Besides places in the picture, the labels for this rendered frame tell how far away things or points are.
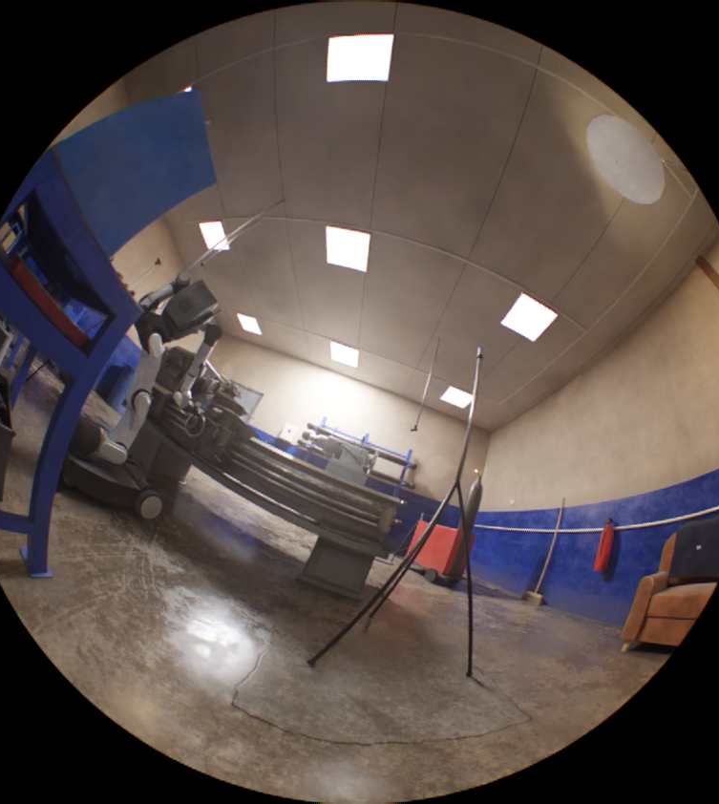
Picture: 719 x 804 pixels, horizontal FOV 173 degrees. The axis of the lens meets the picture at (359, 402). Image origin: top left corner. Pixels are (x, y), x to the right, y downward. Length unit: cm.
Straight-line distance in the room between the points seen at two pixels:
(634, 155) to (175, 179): 244
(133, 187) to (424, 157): 243
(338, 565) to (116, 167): 214
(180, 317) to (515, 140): 295
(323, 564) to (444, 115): 383
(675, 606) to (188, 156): 290
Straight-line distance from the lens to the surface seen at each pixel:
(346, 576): 187
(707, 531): 242
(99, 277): 68
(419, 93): 279
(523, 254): 299
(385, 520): 173
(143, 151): 74
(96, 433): 155
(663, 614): 219
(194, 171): 81
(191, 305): 152
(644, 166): 235
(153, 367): 155
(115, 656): 85
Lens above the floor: 70
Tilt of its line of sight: 23 degrees up
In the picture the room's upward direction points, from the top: 23 degrees clockwise
